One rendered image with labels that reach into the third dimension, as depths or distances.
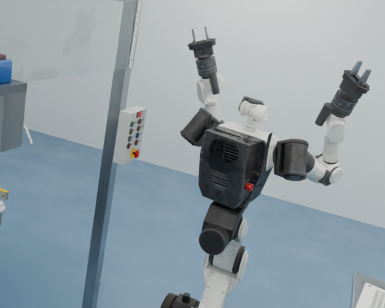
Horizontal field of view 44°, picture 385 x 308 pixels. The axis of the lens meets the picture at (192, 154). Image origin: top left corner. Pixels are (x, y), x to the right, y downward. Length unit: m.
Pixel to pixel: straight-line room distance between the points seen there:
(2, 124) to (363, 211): 3.92
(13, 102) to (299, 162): 1.05
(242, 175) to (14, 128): 0.83
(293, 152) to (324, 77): 2.86
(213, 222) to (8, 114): 0.88
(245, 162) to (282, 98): 2.97
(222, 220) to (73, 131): 3.74
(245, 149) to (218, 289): 0.88
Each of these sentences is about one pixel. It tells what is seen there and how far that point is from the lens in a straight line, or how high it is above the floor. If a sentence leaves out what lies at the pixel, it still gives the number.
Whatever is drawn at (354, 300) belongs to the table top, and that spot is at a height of 0.90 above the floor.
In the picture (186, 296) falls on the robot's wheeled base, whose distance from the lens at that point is 2.67.
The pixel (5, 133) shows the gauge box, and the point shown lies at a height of 1.21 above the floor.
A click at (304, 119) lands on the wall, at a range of 4.73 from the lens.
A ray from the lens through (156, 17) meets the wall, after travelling 4.95.
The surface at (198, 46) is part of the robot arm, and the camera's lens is 2.12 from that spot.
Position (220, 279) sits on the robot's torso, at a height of 0.49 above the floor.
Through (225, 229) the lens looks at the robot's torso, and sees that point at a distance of 1.94.
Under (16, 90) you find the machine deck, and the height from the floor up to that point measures 1.36.
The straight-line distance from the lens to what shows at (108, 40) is 2.00.
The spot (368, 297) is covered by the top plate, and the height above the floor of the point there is 0.97.
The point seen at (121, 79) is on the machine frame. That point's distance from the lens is 2.21.
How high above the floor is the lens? 1.75
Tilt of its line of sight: 18 degrees down
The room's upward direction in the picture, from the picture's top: 11 degrees clockwise
